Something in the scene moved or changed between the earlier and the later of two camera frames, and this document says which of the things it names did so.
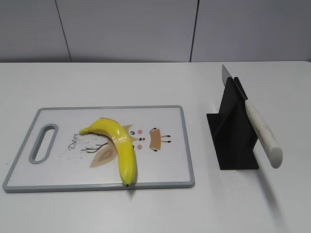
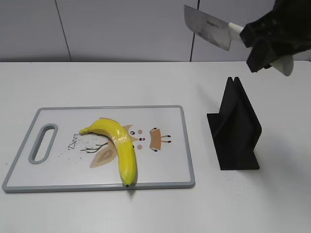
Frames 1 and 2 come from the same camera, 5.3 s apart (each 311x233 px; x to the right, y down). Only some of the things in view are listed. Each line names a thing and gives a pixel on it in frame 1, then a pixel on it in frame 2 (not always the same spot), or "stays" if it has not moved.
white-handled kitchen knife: x=267 y=141 → x=221 y=32
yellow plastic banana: x=123 y=142 stays
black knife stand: x=233 y=131 stays
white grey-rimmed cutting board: x=54 y=156 stays
